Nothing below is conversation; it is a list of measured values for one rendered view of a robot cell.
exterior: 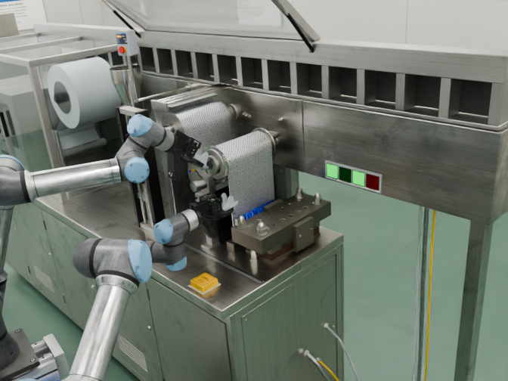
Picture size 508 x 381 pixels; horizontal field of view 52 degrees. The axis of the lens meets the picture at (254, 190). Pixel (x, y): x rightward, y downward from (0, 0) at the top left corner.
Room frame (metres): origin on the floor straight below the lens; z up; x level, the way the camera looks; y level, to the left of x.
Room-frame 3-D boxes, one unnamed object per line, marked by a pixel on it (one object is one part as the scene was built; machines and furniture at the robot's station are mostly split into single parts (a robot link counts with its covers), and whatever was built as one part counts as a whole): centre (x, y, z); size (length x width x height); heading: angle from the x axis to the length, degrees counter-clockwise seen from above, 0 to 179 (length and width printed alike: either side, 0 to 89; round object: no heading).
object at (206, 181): (1.84, 0.19, 1.05); 0.06 x 0.05 x 0.31; 133
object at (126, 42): (2.26, 0.49, 1.66); 0.07 x 0.07 x 0.10; 59
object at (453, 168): (2.62, 0.25, 1.29); 3.10 x 0.28 x 0.30; 43
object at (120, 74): (2.44, 0.55, 1.50); 0.14 x 0.14 x 0.06
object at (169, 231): (1.61, 0.30, 1.11); 0.11 x 0.08 x 0.09; 133
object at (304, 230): (1.76, -0.18, 0.97); 0.10 x 0.03 x 0.11; 133
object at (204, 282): (1.56, 0.20, 0.91); 0.07 x 0.07 x 0.02; 43
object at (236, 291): (2.56, 0.75, 0.88); 2.52 x 0.66 x 0.04; 43
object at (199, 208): (1.72, 0.18, 1.12); 0.12 x 0.08 x 0.09; 133
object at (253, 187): (1.88, 0.01, 1.11); 0.23 x 0.01 x 0.18; 133
